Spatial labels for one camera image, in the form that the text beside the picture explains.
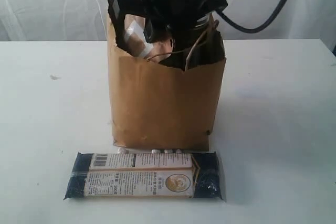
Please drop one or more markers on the brown kraft stand-up pouch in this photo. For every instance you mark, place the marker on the brown kraft stand-up pouch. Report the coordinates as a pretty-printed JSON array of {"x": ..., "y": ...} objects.
[{"x": 138, "y": 46}]

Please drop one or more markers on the brown paper bag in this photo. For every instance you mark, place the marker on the brown paper bag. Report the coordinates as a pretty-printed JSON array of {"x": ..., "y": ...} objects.
[{"x": 171, "y": 104}]

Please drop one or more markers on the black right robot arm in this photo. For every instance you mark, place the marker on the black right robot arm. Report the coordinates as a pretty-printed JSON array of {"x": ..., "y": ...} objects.
[{"x": 161, "y": 15}]

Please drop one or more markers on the white backdrop curtain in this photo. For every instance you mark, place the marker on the white backdrop curtain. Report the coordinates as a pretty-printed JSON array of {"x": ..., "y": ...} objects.
[{"x": 23, "y": 20}]

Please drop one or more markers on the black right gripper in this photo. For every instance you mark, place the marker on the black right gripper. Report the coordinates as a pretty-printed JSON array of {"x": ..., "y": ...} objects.
[{"x": 162, "y": 14}]

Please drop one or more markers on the black rice vacuum pack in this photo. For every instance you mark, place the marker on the black rice vacuum pack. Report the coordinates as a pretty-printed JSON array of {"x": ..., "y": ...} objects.
[{"x": 182, "y": 175}]

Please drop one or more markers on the dark grain can silver lid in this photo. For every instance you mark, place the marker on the dark grain can silver lid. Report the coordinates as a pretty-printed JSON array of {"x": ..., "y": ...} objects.
[{"x": 202, "y": 22}]

